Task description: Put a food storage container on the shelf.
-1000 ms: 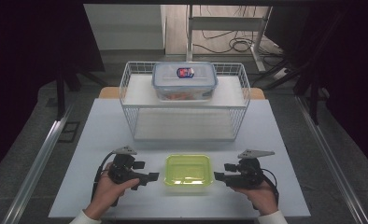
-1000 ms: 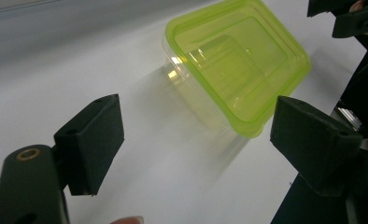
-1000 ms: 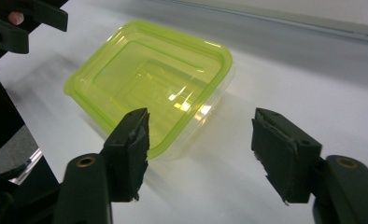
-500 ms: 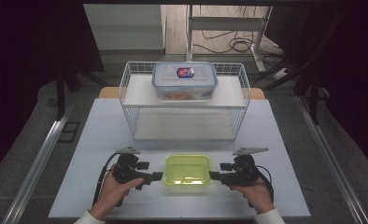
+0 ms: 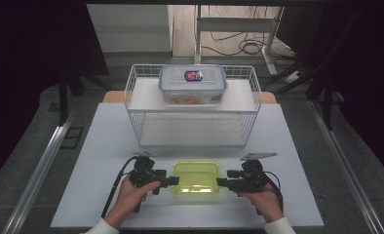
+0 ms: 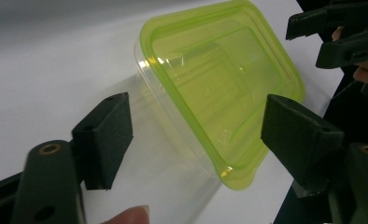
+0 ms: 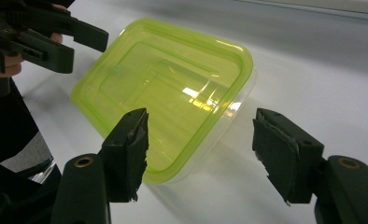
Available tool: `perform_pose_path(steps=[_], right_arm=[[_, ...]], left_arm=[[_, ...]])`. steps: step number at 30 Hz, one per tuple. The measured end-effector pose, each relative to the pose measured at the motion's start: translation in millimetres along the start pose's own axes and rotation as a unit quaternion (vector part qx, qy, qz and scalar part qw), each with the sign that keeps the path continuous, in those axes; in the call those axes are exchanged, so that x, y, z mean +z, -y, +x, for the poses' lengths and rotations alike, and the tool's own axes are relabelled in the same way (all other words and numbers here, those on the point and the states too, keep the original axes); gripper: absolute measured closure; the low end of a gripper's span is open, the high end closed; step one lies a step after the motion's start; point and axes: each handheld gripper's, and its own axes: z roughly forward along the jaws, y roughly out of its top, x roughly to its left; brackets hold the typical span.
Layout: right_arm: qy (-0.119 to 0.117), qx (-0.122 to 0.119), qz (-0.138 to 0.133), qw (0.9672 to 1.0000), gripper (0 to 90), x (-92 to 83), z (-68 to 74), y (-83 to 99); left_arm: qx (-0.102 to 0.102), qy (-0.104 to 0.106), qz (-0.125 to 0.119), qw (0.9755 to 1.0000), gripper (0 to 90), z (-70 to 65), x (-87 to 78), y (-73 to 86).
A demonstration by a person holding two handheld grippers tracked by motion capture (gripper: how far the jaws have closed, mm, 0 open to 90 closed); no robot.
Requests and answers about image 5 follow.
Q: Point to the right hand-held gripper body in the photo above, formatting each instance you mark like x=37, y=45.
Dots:
x=250, y=182

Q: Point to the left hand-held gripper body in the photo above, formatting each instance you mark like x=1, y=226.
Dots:
x=144, y=177

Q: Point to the green plastic food container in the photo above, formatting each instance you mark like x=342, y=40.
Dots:
x=196, y=177

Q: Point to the clear lidded food container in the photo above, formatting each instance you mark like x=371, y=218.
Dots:
x=180, y=86

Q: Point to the person's left hand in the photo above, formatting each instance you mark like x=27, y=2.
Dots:
x=131, y=196

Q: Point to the person's right hand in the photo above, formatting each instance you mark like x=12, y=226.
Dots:
x=264, y=201

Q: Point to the wooden table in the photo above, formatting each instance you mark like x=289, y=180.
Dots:
x=113, y=97

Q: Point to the black metal stand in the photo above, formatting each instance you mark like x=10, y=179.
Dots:
x=326, y=104
x=63, y=97

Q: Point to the white power strip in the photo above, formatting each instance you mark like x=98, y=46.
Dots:
x=292, y=77

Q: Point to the white cabinet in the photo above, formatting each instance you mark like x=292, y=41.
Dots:
x=128, y=29

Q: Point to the dark curtain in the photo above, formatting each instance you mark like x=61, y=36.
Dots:
x=27, y=65
x=365, y=74

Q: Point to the silver metal rail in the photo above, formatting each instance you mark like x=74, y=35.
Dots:
x=37, y=175
x=346, y=169

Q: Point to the white metal desk frame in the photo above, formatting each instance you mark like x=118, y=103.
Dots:
x=235, y=24

